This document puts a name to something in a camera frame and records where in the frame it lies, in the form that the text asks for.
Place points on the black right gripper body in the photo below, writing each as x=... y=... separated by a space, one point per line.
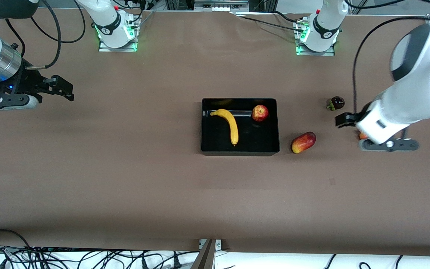
x=27 y=83

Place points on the red yellow apple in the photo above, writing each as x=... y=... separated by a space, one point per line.
x=260 y=113

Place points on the black plastic box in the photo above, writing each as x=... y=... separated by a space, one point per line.
x=259 y=138

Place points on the yellow banana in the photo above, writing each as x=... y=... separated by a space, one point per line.
x=231 y=127

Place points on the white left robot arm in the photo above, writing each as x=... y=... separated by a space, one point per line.
x=416 y=86

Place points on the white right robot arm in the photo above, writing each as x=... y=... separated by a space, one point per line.
x=106 y=18

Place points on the silver equipment box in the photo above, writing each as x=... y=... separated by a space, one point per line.
x=218 y=5

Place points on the dark purple mangosteen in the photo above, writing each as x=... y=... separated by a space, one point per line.
x=337 y=102

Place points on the red orange pomegranate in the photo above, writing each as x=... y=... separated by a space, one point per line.
x=363 y=135

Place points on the red yellow mango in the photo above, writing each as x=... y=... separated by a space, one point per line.
x=303 y=142

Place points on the white cloth sheet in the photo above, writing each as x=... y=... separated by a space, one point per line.
x=274 y=261

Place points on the table cover sheet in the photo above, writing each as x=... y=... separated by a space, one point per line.
x=200 y=205

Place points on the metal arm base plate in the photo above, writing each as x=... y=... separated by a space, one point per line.
x=314 y=53
x=105 y=49

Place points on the small metal bracket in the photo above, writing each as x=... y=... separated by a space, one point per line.
x=218 y=244

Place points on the grey metal post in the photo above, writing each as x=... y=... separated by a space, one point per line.
x=204 y=259

